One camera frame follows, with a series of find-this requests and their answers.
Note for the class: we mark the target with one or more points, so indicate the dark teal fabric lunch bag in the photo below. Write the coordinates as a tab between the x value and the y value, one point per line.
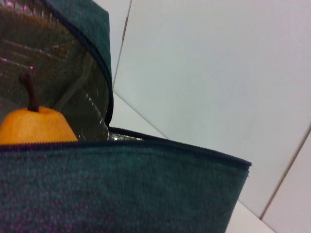
121	189

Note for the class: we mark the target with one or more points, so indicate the orange-yellow pear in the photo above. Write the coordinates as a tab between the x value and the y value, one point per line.
36	126

